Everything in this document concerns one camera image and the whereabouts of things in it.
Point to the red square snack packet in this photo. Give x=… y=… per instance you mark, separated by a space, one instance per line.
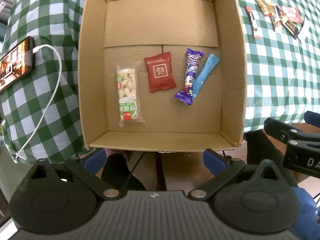
x=160 y=72

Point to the blue snack stick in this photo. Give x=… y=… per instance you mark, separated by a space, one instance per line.
x=208 y=67

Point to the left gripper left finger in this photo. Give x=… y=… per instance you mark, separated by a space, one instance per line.
x=87 y=167

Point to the purple snack bar wrapper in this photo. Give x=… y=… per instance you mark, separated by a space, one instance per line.
x=186 y=94

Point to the peanut snack pack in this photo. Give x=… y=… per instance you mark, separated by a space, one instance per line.
x=130 y=110

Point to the black smartphone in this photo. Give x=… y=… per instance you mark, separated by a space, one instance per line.
x=17 y=63

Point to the silver snack pouch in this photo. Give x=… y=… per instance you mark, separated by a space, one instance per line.
x=276 y=21

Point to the green checkered cloth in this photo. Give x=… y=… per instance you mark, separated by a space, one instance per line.
x=41 y=112

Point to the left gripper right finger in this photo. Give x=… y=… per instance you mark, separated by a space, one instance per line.
x=224 y=168

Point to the red white slim bar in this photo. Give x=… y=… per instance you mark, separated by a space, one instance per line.
x=257 y=31

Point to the cardboard box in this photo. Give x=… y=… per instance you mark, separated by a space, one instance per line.
x=121 y=32

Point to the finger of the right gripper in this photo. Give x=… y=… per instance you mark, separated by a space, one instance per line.
x=284 y=132

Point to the blue gloved hand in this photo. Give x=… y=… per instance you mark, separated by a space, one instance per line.
x=307 y=224

